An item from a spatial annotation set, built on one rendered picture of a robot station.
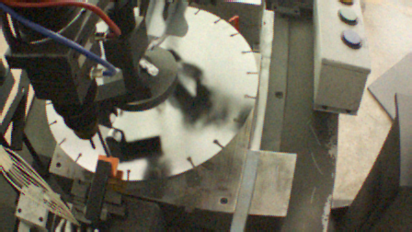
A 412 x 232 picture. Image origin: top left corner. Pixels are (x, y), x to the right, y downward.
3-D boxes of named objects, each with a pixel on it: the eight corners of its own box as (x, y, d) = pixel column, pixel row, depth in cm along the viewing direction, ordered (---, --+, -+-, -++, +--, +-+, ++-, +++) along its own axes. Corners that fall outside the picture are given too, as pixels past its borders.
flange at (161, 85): (185, 96, 65) (184, 84, 63) (108, 117, 64) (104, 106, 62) (168, 40, 71) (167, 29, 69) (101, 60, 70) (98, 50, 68)
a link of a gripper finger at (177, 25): (165, 63, 64) (186, 4, 59) (146, 46, 67) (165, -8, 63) (185, 63, 66) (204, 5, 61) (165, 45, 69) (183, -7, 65)
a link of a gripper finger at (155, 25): (146, 64, 62) (165, 3, 57) (129, 47, 66) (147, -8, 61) (165, 63, 64) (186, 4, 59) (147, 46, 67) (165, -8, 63)
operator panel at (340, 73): (312, 17, 103) (314, -26, 91) (350, 27, 102) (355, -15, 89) (313, 110, 87) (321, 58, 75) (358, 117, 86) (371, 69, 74)
